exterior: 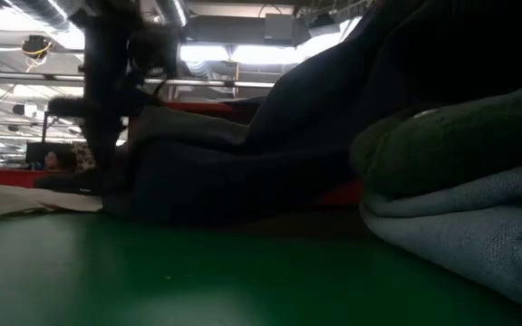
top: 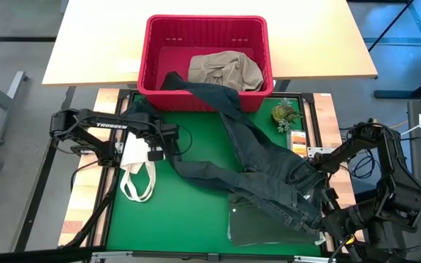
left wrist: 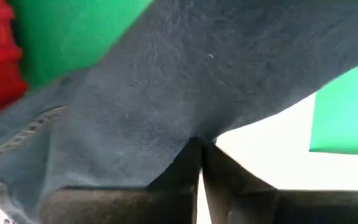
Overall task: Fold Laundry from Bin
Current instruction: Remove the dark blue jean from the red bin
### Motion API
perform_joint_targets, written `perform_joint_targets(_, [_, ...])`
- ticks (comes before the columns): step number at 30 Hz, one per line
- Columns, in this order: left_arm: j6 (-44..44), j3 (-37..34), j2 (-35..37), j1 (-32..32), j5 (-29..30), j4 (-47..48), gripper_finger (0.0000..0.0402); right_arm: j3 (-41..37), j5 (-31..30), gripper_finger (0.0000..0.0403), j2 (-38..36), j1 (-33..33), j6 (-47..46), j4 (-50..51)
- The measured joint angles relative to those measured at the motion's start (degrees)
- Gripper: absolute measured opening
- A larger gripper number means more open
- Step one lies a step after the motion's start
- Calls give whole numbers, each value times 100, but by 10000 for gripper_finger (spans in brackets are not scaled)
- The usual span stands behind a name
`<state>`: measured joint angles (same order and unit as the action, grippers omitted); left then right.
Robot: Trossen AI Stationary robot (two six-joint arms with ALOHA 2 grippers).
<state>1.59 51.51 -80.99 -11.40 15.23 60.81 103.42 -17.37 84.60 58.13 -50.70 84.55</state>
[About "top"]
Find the grey desk leg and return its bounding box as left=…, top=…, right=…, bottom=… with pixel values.
left=0, top=71, right=29, bottom=145

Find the dark gripper cable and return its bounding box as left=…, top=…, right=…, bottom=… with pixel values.
left=336, top=235, right=356, bottom=263
left=170, top=125, right=194, bottom=157

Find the dark green sweatshirt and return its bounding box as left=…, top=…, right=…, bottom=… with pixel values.
left=227, top=192, right=323, bottom=247

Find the red plastic laundry bin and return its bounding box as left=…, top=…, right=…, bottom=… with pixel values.
left=137, top=14, right=276, bottom=113

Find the clear package with orange label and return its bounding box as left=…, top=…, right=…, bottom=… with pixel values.
left=287, top=129, right=308, bottom=159

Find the yellow power cord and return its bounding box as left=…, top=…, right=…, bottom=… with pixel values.
left=389, top=119, right=409, bottom=131

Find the white canvas tote bag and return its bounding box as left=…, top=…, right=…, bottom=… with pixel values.
left=119, top=131, right=167, bottom=203

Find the black desk leg frame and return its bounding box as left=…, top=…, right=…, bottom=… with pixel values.
left=367, top=0, right=421, bottom=99

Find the light wooden desk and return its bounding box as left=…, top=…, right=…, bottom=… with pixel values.
left=42, top=0, right=379, bottom=87

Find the khaki garment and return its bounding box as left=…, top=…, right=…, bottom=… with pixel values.
left=187, top=50, right=265, bottom=92

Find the dark left gripper cable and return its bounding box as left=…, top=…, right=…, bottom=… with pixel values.
left=170, top=125, right=194, bottom=157

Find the silver metal bracket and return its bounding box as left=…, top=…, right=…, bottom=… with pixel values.
left=91, top=251, right=134, bottom=263
left=293, top=255, right=338, bottom=263

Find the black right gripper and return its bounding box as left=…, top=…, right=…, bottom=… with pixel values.
left=321, top=188, right=379, bottom=241

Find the black garment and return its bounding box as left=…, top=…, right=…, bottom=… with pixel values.
left=128, top=71, right=329, bottom=235

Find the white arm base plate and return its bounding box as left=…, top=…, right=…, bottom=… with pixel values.
left=307, top=146, right=338, bottom=158

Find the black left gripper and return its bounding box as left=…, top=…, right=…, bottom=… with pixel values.
left=146, top=122, right=181, bottom=162

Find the small artificial succulent plant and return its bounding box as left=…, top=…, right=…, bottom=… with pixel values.
left=270, top=97, right=302, bottom=134

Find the dark right gripper cable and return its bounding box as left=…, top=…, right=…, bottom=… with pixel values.
left=336, top=235, right=356, bottom=263

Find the dark blue cable bundle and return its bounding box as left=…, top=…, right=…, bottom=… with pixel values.
left=351, top=148, right=378, bottom=180

